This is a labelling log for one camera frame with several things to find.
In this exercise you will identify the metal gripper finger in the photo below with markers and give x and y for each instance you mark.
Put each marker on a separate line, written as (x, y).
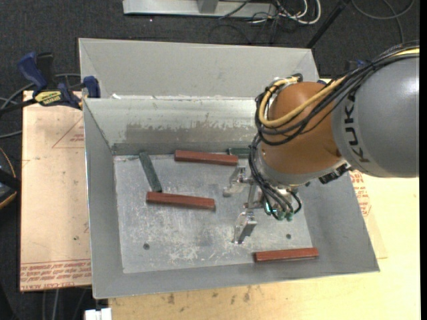
(245, 226)
(241, 178)

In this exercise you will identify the red-brown flat block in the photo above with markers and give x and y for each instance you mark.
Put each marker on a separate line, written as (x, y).
(286, 254)
(180, 200)
(205, 158)

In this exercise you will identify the grey metal bin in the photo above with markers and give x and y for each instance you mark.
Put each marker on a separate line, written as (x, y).
(173, 232)

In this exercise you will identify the dark green flat block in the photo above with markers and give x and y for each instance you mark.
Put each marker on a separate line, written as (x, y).
(150, 172)

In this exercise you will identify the brown cardboard board, red print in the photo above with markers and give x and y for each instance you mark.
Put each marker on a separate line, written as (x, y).
(53, 192)

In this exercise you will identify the black cylinder on white bracket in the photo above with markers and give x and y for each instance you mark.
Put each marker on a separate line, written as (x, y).
(330, 176)

